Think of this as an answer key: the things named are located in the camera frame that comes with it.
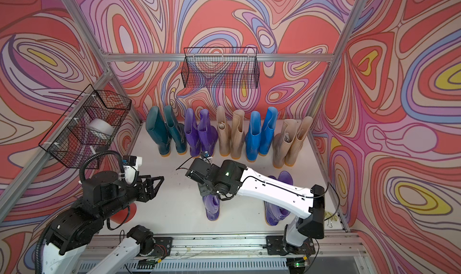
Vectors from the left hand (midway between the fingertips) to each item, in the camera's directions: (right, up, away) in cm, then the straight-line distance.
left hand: (159, 178), depth 62 cm
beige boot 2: (+29, +15, +20) cm, 38 cm away
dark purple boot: (+6, +17, +25) cm, 31 cm away
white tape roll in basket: (-30, +19, +12) cm, 37 cm away
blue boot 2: (+42, +16, +22) cm, 51 cm away
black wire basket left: (-36, +18, +13) cm, 42 cm away
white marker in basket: (-32, +9, +11) cm, 36 cm away
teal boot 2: (-2, +18, +26) cm, 32 cm away
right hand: (+17, -5, +6) cm, 19 cm away
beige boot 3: (+51, +13, +28) cm, 59 cm away
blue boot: (+35, +14, +19) cm, 42 cm away
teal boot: (-10, +20, +21) cm, 30 cm away
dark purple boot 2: (+14, +16, +20) cm, 29 cm away
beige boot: (+22, +18, +19) cm, 34 cm away
